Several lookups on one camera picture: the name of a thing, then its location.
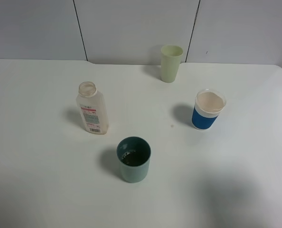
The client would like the blue sleeved paper cup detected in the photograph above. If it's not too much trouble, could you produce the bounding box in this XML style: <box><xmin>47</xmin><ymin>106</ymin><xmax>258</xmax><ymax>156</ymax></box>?
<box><xmin>191</xmin><ymin>89</ymin><xmax>226</xmax><ymax>130</ymax></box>

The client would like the clear plastic drink bottle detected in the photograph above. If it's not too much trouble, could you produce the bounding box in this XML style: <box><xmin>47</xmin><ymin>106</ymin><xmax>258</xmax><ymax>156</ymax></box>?
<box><xmin>76</xmin><ymin>81</ymin><xmax>109</xmax><ymax>135</ymax></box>

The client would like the teal green cup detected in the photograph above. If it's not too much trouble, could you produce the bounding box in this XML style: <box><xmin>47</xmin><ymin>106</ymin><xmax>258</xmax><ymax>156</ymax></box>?
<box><xmin>116</xmin><ymin>136</ymin><xmax>151</xmax><ymax>183</ymax></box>

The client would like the light green tall cup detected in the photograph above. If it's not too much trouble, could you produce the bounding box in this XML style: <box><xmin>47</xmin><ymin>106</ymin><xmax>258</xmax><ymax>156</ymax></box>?
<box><xmin>160</xmin><ymin>45</ymin><xmax>183</xmax><ymax>83</ymax></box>

